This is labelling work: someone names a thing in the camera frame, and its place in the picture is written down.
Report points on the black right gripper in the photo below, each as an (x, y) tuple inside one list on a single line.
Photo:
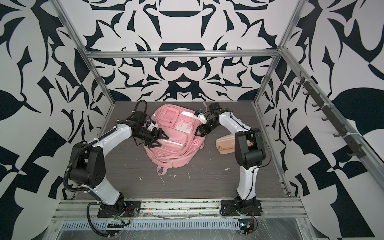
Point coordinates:
[(201, 130)]

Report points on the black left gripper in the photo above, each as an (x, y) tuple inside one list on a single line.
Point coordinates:
[(160, 136)]

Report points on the pink student backpack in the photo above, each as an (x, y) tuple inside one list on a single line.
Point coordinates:
[(180, 125)]

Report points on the peach pencil pouch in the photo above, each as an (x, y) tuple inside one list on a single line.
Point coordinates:
[(226, 144)]

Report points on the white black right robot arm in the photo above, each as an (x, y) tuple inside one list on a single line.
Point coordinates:
[(249, 152)]

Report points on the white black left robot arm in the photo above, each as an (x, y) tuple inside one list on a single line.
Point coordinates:
[(86, 171)]

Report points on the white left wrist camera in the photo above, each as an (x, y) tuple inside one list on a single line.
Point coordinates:
[(152, 126)]

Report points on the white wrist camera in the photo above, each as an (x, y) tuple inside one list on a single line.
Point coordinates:
[(199, 115), (152, 126)]

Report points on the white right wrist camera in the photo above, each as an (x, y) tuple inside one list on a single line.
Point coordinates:
[(199, 115)]

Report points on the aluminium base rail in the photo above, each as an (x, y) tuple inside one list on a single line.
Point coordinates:
[(171, 214)]

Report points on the black wall hook rail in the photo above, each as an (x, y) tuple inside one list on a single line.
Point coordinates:
[(333, 115)]

